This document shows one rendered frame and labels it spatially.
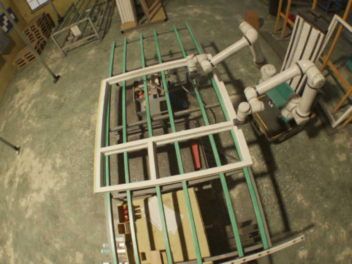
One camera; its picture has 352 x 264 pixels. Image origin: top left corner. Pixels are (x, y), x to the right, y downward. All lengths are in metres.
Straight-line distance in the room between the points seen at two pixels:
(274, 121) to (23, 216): 4.59
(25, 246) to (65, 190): 1.52
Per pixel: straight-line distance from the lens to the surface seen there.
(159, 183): 1.64
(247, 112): 1.52
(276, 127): 2.65
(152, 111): 2.08
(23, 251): 4.19
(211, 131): 1.82
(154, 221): 1.91
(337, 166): 3.32
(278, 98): 2.42
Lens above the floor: 2.48
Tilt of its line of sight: 60 degrees down
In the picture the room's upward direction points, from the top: 18 degrees counter-clockwise
